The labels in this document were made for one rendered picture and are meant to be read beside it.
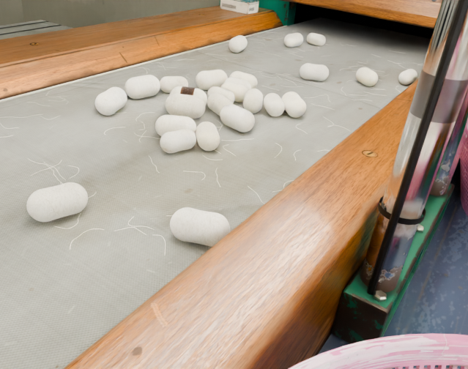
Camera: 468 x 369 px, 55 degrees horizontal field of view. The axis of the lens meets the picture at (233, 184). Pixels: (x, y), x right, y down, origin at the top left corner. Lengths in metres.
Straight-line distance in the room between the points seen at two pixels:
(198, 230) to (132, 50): 0.38
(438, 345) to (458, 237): 0.26
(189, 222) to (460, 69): 0.16
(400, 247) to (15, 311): 0.21
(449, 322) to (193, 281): 0.21
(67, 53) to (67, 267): 0.34
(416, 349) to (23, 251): 0.20
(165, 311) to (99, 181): 0.16
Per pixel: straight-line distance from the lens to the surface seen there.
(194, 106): 0.42
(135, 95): 0.47
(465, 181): 0.48
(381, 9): 0.77
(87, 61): 0.56
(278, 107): 0.45
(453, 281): 0.40
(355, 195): 0.29
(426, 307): 0.37
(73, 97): 0.49
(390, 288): 0.30
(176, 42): 0.66
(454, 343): 0.21
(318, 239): 0.24
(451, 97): 0.24
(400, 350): 0.20
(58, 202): 0.28
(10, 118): 0.45
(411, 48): 0.86
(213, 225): 0.26
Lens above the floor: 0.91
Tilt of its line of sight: 31 degrees down
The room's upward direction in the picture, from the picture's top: 5 degrees clockwise
